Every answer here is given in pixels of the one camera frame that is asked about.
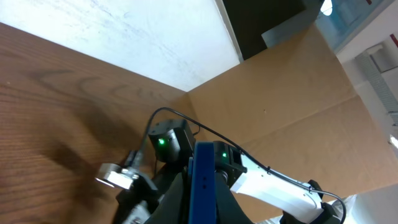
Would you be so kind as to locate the brown cardboard panel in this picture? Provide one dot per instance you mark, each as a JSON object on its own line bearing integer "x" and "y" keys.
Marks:
{"x": 294, "y": 109}

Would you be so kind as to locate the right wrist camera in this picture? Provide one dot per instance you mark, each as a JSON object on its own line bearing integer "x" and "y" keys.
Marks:
{"x": 114, "y": 175}

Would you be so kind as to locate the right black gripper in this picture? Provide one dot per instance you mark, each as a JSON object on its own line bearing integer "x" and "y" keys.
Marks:
{"x": 144, "y": 189}

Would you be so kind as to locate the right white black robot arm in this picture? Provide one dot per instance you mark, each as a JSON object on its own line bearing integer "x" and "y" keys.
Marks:
{"x": 174, "y": 143}

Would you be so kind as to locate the blue Galaxy smartphone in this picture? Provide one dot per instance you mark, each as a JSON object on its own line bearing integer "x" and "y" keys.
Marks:
{"x": 202, "y": 196}

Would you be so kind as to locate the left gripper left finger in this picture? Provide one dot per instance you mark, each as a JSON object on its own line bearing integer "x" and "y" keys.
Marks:
{"x": 174, "y": 207}

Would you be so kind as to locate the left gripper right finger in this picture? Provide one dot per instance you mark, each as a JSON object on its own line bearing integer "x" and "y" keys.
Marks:
{"x": 228, "y": 210}

